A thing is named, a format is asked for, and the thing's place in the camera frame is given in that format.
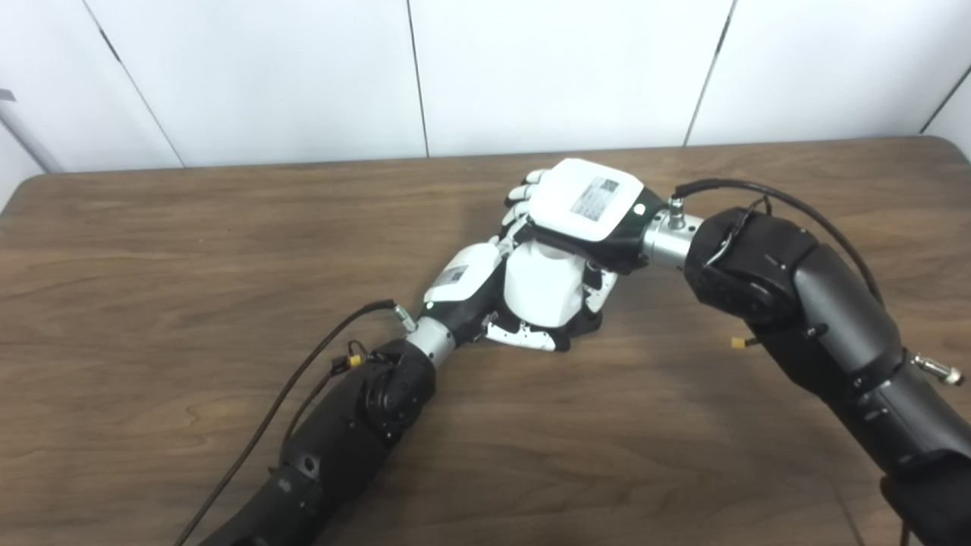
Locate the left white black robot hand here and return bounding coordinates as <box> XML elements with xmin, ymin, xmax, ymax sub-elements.
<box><xmin>422</xmin><ymin>235</ymin><xmax>571</xmax><ymax>352</ymax></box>

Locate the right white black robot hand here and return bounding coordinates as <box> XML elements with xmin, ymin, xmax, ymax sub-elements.
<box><xmin>501</xmin><ymin>158</ymin><xmax>668</xmax><ymax>313</ymax></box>

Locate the round white plastic piece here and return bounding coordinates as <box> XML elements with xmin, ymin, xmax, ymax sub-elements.
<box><xmin>503</xmin><ymin>241</ymin><xmax>589</xmax><ymax>329</ymax></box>

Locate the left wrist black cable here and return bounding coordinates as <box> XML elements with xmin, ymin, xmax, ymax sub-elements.
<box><xmin>174</xmin><ymin>300</ymin><xmax>418</xmax><ymax>546</ymax></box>

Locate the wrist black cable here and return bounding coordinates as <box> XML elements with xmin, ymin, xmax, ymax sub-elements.
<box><xmin>174</xmin><ymin>300</ymin><xmax>418</xmax><ymax>546</ymax></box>
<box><xmin>671</xmin><ymin>178</ymin><xmax>964</xmax><ymax>386</ymax></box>

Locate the left arm yellow plug wire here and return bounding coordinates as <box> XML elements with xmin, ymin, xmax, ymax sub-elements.
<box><xmin>328</xmin><ymin>341</ymin><xmax>369</xmax><ymax>376</ymax></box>

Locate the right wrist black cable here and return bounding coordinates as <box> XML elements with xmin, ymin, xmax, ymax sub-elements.
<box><xmin>671</xmin><ymin>178</ymin><xmax>964</xmax><ymax>386</ymax></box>

